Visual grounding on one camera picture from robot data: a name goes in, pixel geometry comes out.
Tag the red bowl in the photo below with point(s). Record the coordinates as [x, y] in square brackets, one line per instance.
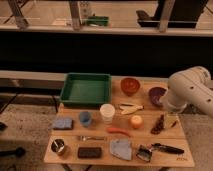
[130, 86]

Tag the purple bowl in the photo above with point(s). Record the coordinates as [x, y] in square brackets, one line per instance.
[155, 93]

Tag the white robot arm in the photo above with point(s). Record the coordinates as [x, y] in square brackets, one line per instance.
[189, 87]

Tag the green plastic tray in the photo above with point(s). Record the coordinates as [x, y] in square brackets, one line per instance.
[86, 90]

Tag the white plastic cup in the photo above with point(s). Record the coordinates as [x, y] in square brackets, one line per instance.
[107, 112]

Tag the yellow banana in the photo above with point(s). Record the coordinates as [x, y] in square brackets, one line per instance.
[129, 109]

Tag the blue plastic cup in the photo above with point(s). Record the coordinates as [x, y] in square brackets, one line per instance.
[85, 118]

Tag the orange carrot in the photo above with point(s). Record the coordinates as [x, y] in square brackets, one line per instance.
[118, 130]

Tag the orange fruit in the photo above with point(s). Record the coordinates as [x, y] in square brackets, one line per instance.
[136, 121]

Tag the metal fork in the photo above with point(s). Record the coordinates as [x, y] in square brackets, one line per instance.
[85, 138]

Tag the blue sponge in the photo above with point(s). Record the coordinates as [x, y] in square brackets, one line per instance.
[63, 124]

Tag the blue folded cloth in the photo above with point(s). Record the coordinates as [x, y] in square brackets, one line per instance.
[121, 148]

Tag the dark grape bunch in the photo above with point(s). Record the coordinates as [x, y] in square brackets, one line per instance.
[159, 125]

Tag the green object in background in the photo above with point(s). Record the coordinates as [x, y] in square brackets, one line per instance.
[97, 20]

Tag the dark brown block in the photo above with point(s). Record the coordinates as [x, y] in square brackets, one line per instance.
[89, 152]

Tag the metal cup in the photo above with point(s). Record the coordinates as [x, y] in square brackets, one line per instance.
[58, 146]

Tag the black background machine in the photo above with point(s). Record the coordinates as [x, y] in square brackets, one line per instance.
[185, 14]

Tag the black handled tool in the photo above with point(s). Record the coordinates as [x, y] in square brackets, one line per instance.
[167, 149]

